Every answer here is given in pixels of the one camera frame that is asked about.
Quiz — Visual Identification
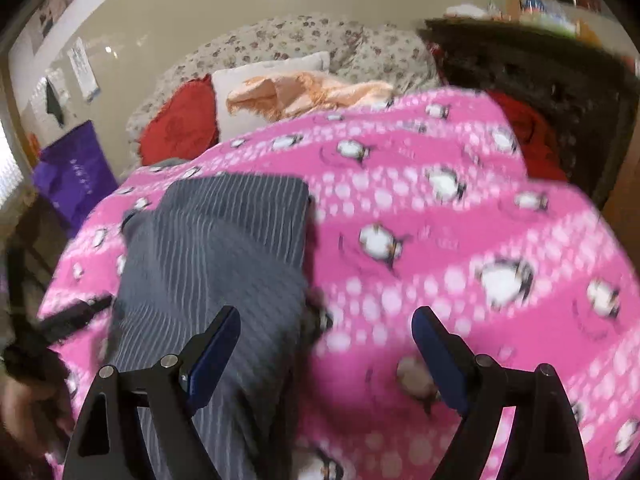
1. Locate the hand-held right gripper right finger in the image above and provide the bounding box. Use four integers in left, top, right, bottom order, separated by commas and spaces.
411, 305, 589, 480

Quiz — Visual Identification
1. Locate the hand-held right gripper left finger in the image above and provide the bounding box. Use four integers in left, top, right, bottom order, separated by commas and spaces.
62, 305, 242, 480

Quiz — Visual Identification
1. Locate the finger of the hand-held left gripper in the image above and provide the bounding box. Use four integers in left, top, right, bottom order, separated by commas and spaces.
37, 296, 114, 344

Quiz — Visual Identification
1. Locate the grey striped garment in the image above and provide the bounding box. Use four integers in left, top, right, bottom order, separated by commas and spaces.
105, 172, 322, 480

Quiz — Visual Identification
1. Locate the person's left hand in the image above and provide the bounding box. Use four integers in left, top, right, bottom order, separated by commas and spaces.
0, 372, 72, 457

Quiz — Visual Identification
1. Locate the pink penguin print blanket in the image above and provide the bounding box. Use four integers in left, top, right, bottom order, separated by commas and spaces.
37, 87, 640, 480

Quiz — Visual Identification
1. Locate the purple bag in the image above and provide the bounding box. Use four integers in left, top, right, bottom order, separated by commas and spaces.
31, 119, 122, 237

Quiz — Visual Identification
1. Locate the red pillow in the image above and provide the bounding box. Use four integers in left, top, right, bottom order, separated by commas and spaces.
139, 73, 222, 167

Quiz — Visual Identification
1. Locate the red garment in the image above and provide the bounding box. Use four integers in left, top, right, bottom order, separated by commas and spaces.
486, 89, 569, 182

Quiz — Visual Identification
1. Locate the peach cloth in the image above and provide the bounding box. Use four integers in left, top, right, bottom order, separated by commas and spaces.
225, 71, 397, 124

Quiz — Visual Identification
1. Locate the white pillow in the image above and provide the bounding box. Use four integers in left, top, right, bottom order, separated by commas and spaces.
210, 51, 332, 137

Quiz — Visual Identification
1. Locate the floral print quilt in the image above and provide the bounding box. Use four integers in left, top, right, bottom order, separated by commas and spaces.
125, 15, 442, 162

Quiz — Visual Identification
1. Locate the white cloth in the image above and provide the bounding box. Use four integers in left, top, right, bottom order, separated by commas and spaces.
444, 3, 491, 19

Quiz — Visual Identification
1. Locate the framed wall picture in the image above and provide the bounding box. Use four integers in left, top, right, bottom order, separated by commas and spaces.
34, 0, 79, 39

